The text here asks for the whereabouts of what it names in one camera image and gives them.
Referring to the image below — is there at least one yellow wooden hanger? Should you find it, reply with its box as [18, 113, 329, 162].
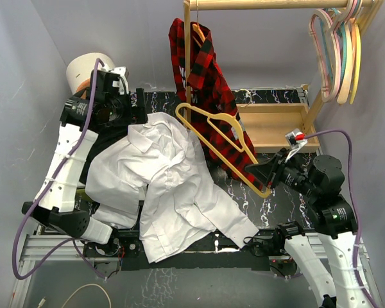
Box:
[348, 0, 384, 105]

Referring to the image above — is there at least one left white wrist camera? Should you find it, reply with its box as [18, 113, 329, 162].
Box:
[101, 64, 130, 95]

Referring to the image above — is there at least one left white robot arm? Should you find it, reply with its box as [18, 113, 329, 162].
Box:
[22, 67, 147, 256]

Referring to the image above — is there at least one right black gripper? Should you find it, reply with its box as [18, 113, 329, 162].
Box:
[245, 147, 318, 198]

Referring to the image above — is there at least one thin natural wooden hanger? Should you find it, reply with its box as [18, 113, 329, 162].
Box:
[175, 89, 272, 198]

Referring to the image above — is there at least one black garment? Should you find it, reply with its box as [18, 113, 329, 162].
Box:
[79, 126, 128, 184]

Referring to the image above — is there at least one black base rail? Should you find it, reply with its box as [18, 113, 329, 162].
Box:
[83, 229, 300, 276]

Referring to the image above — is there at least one olive green laundry basket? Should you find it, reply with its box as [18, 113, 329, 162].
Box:
[76, 187, 94, 202]

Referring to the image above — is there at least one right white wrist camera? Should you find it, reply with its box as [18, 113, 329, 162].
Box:
[285, 128, 308, 162]

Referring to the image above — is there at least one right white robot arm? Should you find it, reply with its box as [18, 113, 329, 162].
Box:
[245, 148, 377, 307]

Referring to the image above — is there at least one aluminium table frame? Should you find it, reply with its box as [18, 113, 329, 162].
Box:
[8, 89, 384, 308]

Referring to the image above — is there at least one natural wide wooden hanger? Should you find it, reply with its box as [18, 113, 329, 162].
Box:
[327, 0, 375, 105]

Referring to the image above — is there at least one teal wooden hanger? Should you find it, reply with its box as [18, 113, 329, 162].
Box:
[320, 0, 363, 94]

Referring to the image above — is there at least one cream cylinder with coloured lid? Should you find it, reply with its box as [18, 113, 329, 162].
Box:
[66, 53, 116, 94]

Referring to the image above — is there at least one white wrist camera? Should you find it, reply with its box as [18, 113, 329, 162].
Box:
[101, 64, 130, 95]
[285, 128, 308, 162]

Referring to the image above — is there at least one white button-up shirt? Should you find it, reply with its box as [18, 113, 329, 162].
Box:
[85, 112, 258, 263]

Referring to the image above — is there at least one orange wooden hanger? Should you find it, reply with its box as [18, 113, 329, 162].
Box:
[192, 1, 206, 47]

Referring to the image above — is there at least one red black plaid shirt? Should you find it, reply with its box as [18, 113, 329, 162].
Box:
[169, 18, 263, 191]

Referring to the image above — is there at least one wooden clothes rack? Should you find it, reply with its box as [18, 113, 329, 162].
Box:
[175, 1, 372, 153]

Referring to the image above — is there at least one cream thin cable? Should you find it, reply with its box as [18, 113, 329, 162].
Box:
[37, 282, 112, 308]

